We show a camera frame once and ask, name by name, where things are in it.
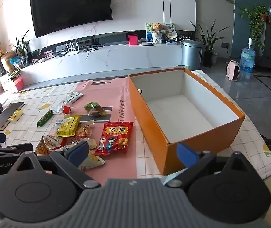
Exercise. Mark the white green packet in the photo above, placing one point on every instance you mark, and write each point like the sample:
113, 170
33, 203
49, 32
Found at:
74, 97

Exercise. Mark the black flat television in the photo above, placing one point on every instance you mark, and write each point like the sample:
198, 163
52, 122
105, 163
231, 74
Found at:
71, 7

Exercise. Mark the small red jelly cup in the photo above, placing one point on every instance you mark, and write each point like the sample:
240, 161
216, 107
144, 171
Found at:
67, 109

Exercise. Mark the green sausage stick pack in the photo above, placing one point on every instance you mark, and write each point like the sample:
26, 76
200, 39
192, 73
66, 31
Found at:
45, 118

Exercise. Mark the pink printed paper mat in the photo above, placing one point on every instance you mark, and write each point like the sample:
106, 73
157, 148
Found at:
123, 161

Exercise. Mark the white yellow snack packet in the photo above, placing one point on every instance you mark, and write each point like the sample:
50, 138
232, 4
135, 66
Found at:
95, 162

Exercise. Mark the red snack bag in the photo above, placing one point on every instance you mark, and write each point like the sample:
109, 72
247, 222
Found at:
116, 137

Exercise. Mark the white flat scale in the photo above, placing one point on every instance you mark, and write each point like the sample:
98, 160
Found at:
148, 44

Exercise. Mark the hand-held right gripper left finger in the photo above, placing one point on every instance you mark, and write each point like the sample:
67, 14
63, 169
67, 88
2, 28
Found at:
77, 151

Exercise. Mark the small yellow box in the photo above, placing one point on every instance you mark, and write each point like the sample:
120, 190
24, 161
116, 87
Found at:
15, 116

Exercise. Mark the large blue water bottle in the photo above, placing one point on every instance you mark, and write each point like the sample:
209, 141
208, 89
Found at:
247, 58

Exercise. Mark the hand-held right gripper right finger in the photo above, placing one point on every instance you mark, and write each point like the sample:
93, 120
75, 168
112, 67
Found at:
185, 153

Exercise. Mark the striped fries snack bag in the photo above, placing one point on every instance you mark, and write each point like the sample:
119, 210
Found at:
49, 143

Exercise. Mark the long-leaved potted plant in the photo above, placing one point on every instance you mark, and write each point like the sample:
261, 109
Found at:
208, 45

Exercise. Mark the white router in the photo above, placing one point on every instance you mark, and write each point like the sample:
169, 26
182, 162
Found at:
71, 51

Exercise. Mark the orange cardboard box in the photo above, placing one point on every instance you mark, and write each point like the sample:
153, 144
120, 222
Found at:
197, 137

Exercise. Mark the yellow snack bag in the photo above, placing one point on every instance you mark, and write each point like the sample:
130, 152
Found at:
68, 125

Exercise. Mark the blue tissue box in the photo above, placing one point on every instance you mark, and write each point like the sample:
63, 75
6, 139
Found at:
171, 42

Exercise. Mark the red box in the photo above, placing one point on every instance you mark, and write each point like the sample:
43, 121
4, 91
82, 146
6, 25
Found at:
133, 40

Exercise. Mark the pink space heater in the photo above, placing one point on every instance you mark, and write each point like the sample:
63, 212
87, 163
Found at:
232, 70

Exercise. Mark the dark grey notebook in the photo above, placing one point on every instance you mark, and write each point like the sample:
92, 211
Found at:
5, 116

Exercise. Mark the green plant in glass vase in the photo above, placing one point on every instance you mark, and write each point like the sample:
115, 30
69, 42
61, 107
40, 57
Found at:
21, 49

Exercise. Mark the clear peanut snack bag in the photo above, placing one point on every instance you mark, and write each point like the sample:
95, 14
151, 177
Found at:
84, 131

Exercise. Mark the clear plastic packet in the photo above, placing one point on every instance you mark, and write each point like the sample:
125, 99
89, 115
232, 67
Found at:
58, 106

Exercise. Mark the white marble television cabinet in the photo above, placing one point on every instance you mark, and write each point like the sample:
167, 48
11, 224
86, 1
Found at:
126, 57

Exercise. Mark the pink storage box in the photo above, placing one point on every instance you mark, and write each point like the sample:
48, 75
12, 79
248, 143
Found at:
18, 85

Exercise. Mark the hanging vine plant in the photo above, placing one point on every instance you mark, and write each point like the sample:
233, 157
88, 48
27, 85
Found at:
257, 19

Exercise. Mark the silver trash can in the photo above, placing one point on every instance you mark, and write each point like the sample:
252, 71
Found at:
191, 54

